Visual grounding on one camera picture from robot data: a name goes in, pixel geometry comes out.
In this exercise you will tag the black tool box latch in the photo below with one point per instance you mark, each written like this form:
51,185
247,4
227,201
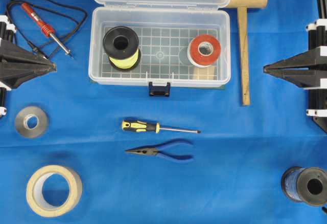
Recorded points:
159,90

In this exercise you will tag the yellow wire spool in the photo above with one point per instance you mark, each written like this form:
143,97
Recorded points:
121,44

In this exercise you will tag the red tape roll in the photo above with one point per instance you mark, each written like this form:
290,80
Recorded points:
204,50

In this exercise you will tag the wooden mallet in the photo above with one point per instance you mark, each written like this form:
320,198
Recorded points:
242,6

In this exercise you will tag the red soldering iron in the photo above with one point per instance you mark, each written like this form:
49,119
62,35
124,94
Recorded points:
46,29

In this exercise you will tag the yellow black screwdriver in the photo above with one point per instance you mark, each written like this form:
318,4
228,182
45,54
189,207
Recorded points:
141,126

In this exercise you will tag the clear plastic tool box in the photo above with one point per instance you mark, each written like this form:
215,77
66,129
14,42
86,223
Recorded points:
164,36

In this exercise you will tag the blue needle nose pliers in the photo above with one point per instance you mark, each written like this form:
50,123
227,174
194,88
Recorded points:
162,151

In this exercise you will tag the blue wire spool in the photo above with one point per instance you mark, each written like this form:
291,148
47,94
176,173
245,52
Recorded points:
305,185

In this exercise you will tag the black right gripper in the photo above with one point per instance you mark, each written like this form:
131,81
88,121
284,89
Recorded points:
314,79

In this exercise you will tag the blue table cloth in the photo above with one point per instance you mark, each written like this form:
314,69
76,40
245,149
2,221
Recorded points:
239,156

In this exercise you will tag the grey tape roll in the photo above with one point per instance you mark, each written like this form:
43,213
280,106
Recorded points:
31,122

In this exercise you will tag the beige masking tape roll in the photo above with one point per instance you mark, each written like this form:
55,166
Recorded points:
53,190

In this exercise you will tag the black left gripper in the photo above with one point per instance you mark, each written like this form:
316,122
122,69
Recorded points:
27,66

